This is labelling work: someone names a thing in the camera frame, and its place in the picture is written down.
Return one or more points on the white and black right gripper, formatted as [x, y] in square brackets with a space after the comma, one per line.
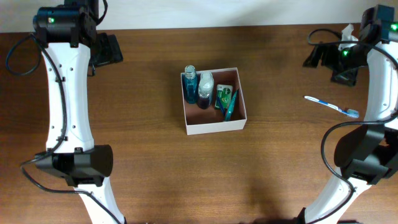
[347, 77]

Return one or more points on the blue disposable razor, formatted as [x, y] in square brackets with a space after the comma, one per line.
[219, 101]

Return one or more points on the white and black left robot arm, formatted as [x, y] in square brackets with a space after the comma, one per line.
[71, 45]

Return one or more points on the clear purple soap bottle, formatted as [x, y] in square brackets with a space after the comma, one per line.
[205, 90]

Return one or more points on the blue and white toothbrush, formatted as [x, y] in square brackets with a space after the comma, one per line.
[349, 112]

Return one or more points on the green toothpaste tube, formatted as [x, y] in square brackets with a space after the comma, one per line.
[230, 109]

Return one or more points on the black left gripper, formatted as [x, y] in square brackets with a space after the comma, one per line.
[111, 51]

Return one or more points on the white cardboard box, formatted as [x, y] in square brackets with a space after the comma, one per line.
[210, 120]

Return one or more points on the green soap bar box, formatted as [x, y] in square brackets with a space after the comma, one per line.
[224, 93]

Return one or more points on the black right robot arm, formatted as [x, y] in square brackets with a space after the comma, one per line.
[358, 153]

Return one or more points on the blue mouthwash bottle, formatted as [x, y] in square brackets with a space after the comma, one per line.
[191, 82]

